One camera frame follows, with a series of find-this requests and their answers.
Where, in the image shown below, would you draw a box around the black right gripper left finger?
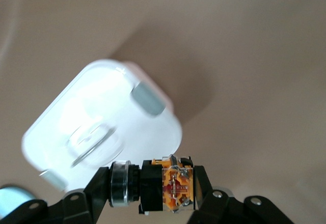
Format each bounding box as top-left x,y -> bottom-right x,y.
0,166 -> 113,224

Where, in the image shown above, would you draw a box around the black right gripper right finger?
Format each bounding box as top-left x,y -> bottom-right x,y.
187,165 -> 293,224

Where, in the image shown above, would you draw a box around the orange push-button switch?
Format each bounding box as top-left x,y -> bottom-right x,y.
109,154 -> 197,216

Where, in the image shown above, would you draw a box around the pink box with white lid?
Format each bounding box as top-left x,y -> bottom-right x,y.
21,59 -> 183,193

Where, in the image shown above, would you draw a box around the light blue round plate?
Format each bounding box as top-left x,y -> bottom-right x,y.
0,185 -> 36,218

